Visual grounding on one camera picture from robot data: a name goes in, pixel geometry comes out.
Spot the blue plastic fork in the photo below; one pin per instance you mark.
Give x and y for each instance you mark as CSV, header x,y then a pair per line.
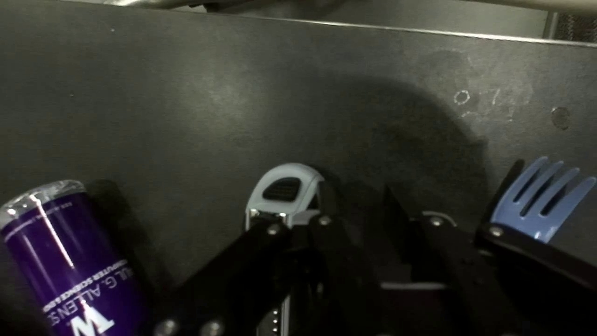
x,y
529,215

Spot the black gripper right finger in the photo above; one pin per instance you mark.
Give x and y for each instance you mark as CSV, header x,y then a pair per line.
x,y
516,291

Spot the curved silver metal bar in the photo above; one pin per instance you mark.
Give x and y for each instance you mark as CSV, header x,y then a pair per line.
x,y
137,2

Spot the purple bottle with white print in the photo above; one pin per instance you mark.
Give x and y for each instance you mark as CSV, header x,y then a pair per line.
x,y
63,267

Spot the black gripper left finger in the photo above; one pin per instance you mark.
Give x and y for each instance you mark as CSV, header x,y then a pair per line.
x,y
281,280

